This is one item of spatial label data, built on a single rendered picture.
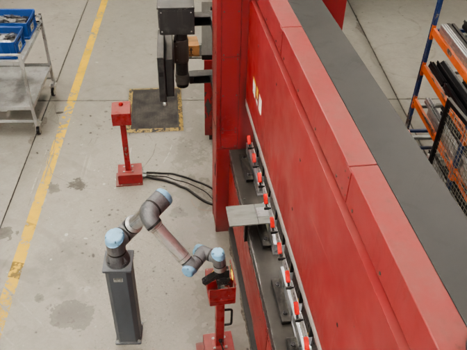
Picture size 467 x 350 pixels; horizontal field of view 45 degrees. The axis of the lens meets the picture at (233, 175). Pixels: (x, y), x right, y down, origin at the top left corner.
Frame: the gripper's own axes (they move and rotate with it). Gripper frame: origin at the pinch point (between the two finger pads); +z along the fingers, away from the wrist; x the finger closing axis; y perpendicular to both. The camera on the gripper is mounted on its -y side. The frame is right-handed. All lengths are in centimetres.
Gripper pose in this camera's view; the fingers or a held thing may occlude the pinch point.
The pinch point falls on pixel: (219, 291)
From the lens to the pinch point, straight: 348.8
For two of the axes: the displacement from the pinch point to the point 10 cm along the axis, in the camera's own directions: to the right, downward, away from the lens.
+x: -1.8, -6.3, 7.6
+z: 0.6, 7.6, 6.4
